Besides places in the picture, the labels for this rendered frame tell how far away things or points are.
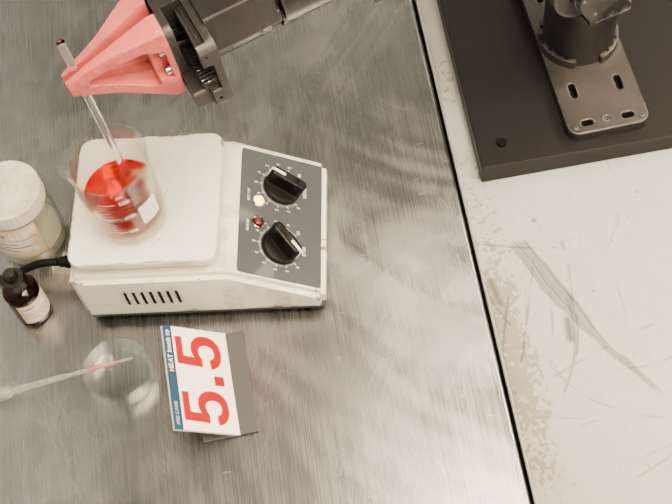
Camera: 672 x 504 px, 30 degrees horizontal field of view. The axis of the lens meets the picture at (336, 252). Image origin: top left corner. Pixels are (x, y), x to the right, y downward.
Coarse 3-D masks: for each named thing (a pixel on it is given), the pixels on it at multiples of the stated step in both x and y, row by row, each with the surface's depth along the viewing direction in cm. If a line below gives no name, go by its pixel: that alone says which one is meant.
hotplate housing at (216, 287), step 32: (224, 160) 103; (224, 192) 102; (224, 224) 100; (64, 256) 104; (224, 256) 99; (96, 288) 100; (128, 288) 100; (160, 288) 100; (192, 288) 100; (224, 288) 100; (256, 288) 100; (288, 288) 100; (320, 288) 102
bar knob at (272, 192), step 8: (272, 168) 102; (280, 168) 102; (272, 176) 102; (280, 176) 102; (288, 176) 102; (264, 184) 103; (272, 184) 103; (280, 184) 103; (288, 184) 103; (296, 184) 102; (304, 184) 103; (272, 192) 103; (280, 192) 103; (288, 192) 103; (296, 192) 103; (280, 200) 103; (288, 200) 103
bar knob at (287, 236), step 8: (280, 224) 100; (272, 232) 100; (280, 232) 100; (288, 232) 100; (264, 240) 100; (272, 240) 101; (280, 240) 100; (288, 240) 100; (296, 240) 100; (264, 248) 100; (272, 248) 100; (280, 248) 100; (288, 248) 100; (296, 248) 100; (272, 256) 100; (280, 256) 100; (288, 256) 100; (296, 256) 100
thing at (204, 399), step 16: (176, 336) 100; (192, 336) 101; (208, 336) 102; (176, 352) 99; (192, 352) 100; (208, 352) 101; (176, 368) 98; (192, 368) 99; (208, 368) 100; (192, 384) 98; (208, 384) 99; (224, 384) 100; (192, 400) 97; (208, 400) 98; (224, 400) 99; (192, 416) 97; (208, 416) 97; (224, 416) 98
